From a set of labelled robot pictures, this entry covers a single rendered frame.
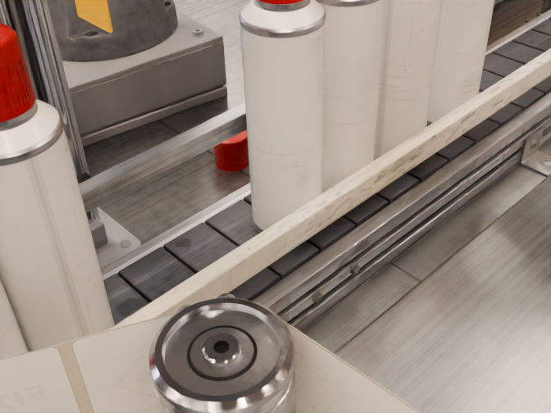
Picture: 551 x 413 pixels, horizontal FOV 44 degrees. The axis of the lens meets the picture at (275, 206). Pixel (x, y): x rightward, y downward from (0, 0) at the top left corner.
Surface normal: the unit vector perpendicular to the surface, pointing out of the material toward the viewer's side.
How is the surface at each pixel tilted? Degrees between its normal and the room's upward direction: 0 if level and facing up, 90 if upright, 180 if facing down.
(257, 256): 90
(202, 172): 0
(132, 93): 90
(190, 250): 0
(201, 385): 0
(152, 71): 90
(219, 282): 90
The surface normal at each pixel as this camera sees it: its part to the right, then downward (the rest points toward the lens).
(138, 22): 0.59, 0.17
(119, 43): 0.38, 0.53
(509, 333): -0.03, -0.78
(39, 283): 0.17, 0.61
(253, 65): -0.68, 0.47
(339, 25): -0.22, 0.62
